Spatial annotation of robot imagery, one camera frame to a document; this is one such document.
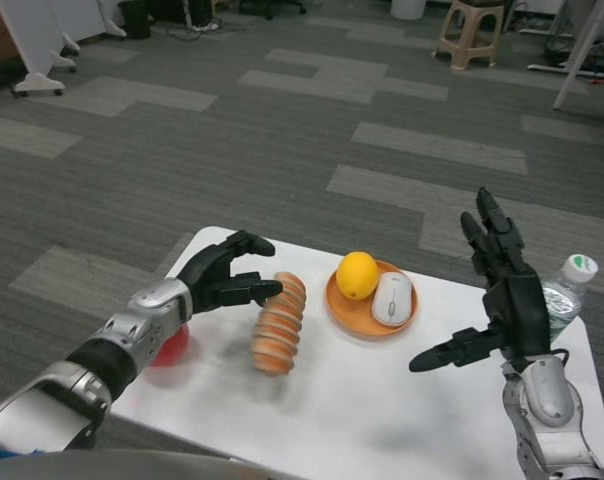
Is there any orange round plate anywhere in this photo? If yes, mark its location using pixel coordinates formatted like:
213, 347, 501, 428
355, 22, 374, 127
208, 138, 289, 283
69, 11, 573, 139
324, 259, 420, 342

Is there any yellow lemon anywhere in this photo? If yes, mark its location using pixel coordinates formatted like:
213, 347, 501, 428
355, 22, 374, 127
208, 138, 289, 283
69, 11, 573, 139
336, 251, 381, 302

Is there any white partition with caster feet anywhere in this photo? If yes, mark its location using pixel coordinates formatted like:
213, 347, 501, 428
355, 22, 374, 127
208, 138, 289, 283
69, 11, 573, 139
0, 0, 128, 98

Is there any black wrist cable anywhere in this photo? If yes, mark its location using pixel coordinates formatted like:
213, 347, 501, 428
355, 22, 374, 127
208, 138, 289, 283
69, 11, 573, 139
535, 348, 572, 379

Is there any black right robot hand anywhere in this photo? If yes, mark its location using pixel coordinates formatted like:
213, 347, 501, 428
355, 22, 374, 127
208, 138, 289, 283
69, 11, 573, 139
408, 187, 553, 374

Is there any ridged brown bread loaf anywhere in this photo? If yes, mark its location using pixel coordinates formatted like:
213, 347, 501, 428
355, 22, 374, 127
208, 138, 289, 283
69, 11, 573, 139
251, 271, 307, 376

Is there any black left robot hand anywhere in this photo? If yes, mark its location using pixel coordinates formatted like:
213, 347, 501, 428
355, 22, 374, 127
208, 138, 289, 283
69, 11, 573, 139
175, 229, 284, 317

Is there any red apple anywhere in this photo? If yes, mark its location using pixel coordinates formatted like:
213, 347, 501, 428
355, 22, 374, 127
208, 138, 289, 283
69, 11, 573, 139
149, 324, 191, 369

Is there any white desk leg frame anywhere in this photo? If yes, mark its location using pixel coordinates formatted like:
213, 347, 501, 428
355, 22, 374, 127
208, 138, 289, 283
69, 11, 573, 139
526, 0, 604, 111

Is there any clear plastic water bottle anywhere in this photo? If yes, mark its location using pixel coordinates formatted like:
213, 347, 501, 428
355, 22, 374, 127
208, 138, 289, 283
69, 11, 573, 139
540, 253, 599, 346

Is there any black office chair base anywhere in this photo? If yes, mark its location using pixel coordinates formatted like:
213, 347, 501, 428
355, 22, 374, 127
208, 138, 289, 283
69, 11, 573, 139
238, 0, 308, 22

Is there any white power strip with cables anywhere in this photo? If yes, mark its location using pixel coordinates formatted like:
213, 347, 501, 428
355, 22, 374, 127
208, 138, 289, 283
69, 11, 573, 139
167, 0, 248, 42

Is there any beige plastic stool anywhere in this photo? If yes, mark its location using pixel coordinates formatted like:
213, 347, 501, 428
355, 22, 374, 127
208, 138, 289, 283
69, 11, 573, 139
433, 0, 506, 71

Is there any white waste bin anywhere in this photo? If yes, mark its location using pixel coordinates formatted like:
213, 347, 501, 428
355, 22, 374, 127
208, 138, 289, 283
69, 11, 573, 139
390, 0, 427, 21

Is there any black waste bin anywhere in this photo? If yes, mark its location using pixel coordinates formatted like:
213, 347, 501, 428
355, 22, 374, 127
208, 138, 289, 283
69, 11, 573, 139
117, 0, 153, 41

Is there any white computer mouse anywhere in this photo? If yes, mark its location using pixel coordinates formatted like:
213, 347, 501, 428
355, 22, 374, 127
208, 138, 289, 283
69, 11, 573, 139
371, 272, 416, 328

